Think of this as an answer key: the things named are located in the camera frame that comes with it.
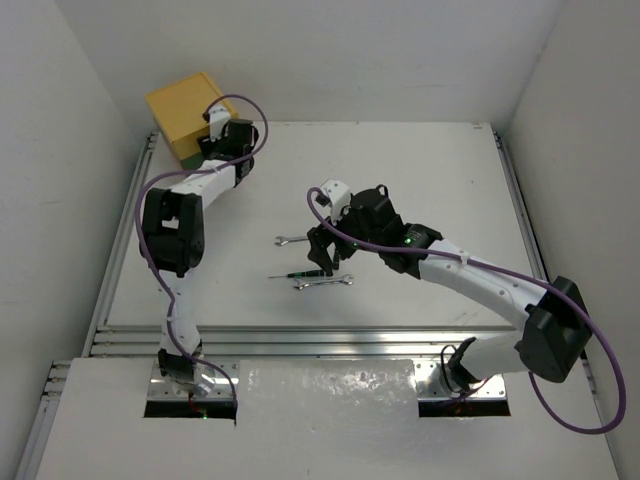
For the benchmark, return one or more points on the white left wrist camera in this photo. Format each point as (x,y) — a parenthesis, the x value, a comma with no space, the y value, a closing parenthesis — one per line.
(216,116)

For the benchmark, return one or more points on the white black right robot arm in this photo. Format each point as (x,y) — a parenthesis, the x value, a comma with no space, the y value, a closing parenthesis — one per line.
(548,336)

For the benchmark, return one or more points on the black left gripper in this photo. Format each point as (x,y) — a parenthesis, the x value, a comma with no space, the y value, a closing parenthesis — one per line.
(210,146)

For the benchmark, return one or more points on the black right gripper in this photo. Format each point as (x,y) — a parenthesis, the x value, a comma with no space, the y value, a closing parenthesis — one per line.
(320,240)

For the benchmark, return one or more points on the yellow drawer cabinet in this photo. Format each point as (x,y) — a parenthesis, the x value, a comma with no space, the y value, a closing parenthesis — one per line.
(178,110)

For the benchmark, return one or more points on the white front cover panel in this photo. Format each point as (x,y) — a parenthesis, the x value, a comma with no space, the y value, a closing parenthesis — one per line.
(306,420)

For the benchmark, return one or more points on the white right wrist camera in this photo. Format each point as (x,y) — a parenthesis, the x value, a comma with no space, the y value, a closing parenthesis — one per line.
(335,195)

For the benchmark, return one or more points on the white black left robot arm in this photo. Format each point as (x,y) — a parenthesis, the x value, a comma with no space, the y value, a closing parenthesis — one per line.
(172,240)

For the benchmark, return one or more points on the green drawer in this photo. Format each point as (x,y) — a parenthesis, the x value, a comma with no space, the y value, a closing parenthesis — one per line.
(193,162)

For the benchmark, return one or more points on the silver open-end wrench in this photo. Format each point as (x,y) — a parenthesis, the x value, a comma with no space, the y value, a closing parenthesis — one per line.
(281,241)
(301,284)

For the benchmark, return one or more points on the aluminium front frame rails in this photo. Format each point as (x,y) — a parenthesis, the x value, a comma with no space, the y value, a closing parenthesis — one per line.
(450,176)

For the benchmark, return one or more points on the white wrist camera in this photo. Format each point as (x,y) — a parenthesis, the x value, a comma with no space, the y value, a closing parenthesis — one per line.
(335,195)
(216,116)

